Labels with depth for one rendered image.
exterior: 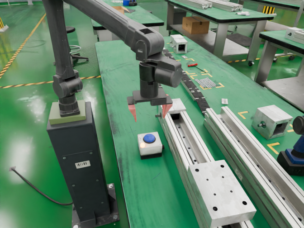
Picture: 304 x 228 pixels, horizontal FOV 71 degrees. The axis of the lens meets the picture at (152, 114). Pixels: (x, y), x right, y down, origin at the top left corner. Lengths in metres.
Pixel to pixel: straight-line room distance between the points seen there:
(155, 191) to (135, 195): 0.07
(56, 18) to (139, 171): 0.62
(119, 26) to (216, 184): 0.50
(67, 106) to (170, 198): 0.61
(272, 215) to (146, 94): 0.48
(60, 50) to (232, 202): 0.78
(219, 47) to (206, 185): 3.04
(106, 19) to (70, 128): 0.54
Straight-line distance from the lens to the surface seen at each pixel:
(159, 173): 0.76
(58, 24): 0.91
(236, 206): 0.57
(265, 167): 0.79
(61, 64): 0.94
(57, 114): 1.06
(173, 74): 0.57
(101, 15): 0.70
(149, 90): 0.64
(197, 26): 4.76
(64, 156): 1.14
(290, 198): 0.75
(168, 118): 0.85
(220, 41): 3.49
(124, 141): 0.88
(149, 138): 0.77
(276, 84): 2.93
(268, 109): 1.01
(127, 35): 0.62
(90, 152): 1.13
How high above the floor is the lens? 1.36
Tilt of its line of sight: 35 degrees down
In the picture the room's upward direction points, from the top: straight up
